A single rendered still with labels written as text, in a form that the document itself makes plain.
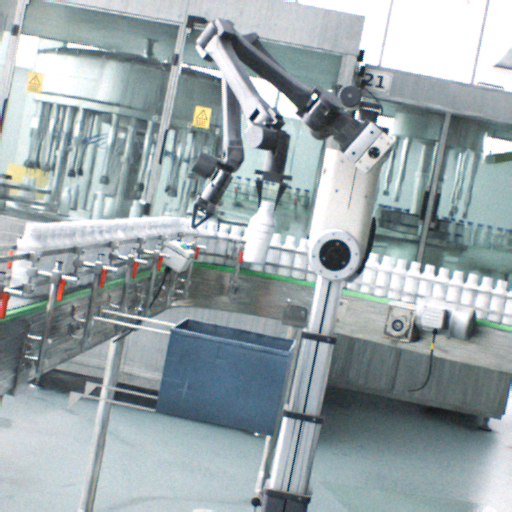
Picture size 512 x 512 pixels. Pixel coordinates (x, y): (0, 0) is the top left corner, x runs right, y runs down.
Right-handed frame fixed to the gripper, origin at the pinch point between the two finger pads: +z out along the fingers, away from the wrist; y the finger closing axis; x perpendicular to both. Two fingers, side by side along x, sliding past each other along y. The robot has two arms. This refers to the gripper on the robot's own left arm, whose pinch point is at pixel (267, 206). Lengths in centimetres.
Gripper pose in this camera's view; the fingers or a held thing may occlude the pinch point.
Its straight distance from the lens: 351.3
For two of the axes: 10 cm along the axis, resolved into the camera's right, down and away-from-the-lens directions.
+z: -1.8, 9.8, 0.5
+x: 0.4, -0.4, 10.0
